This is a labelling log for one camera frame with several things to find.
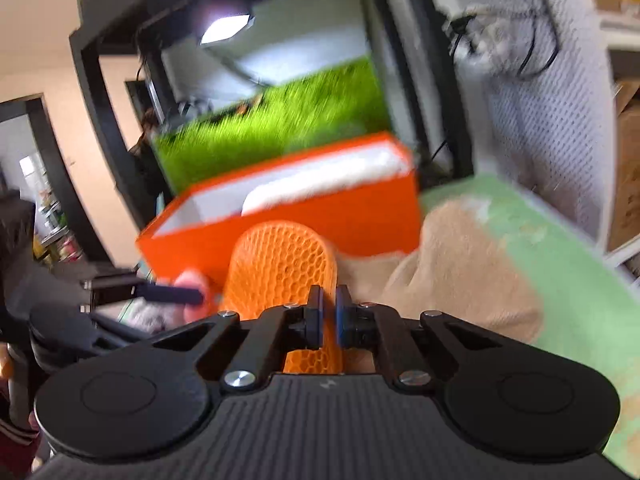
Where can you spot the orange honeycomb slipper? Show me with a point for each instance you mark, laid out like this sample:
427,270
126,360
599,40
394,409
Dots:
280,260

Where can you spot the pink plush toy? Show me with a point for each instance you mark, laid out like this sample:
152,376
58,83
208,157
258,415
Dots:
192,316

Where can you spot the black frame post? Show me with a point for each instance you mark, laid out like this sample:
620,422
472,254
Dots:
95,135

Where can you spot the beige cloth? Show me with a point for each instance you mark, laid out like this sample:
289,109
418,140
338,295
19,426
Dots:
450,270

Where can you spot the black upright post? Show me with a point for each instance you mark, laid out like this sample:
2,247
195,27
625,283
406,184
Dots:
425,85

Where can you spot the white pegboard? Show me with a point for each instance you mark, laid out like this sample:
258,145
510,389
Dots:
550,135

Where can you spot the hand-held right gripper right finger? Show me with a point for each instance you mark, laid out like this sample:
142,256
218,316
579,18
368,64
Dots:
344,317

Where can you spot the orange box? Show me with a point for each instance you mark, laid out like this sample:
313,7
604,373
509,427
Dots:
350,215

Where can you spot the green grass panel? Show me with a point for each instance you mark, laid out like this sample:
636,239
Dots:
280,120

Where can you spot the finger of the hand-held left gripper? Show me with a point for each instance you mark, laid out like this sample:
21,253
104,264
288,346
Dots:
170,294

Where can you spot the large brown cardboard box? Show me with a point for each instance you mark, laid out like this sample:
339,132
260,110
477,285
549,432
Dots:
625,175

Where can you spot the ceiling light panel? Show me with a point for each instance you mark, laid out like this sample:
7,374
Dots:
225,29

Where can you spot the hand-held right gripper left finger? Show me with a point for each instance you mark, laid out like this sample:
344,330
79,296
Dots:
316,317

